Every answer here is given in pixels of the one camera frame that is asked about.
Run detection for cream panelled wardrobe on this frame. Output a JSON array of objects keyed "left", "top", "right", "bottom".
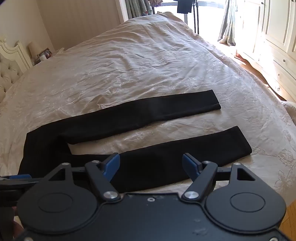
[{"left": 235, "top": 0, "right": 296, "bottom": 103}]

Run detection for cream embroidered bedspread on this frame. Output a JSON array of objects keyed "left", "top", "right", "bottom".
[{"left": 0, "top": 11, "right": 296, "bottom": 209}]

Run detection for black tripod stand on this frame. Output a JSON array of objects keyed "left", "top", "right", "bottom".
[{"left": 183, "top": 0, "right": 201, "bottom": 35}]

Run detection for cream tufted headboard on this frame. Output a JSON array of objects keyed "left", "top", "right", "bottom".
[{"left": 0, "top": 38, "right": 33, "bottom": 99}]

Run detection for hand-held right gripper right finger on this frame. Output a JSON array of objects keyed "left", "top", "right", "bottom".
[{"left": 182, "top": 153, "right": 255, "bottom": 202}]

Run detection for grey floral curtain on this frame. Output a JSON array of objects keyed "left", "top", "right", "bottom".
[
  {"left": 217, "top": 0, "right": 237, "bottom": 46},
  {"left": 125, "top": 0, "right": 160, "bottom": 20}
]

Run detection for black pants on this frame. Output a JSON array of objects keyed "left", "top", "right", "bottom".
[{"left": 18, "top": 89, "right": 252, "bottom": 194}]

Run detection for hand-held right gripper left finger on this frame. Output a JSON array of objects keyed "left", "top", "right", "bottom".
[{"left": 47, "top": 153, "right": 121, "bottom": 204}]

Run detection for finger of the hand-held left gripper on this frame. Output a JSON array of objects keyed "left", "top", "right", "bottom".
[{"left": 0, "top": 174, "right": 40, "bottom": 190}]

